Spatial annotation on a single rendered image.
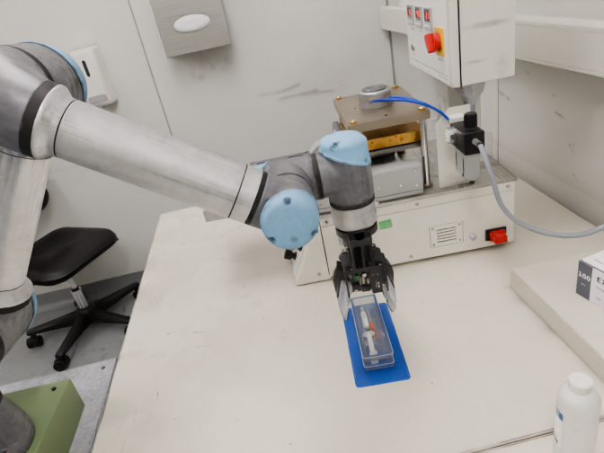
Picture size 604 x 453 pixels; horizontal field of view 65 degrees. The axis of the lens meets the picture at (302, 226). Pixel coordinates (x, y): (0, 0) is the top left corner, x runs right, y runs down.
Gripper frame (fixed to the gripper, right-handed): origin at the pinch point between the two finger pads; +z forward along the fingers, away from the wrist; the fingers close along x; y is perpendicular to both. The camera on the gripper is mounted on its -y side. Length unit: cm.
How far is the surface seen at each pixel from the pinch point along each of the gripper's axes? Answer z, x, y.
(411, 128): -22.8, 18.3, -32.5
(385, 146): -20.4, 11.6, -30.6
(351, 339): 7.8, -4.1, -1.2
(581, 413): -3.5, 22.3, 32.5
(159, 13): -55, -59, -159
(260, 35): -36, -19, -176
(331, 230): -5.6, -4.0, -23.5
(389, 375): 7.8, 1.3, 10.0
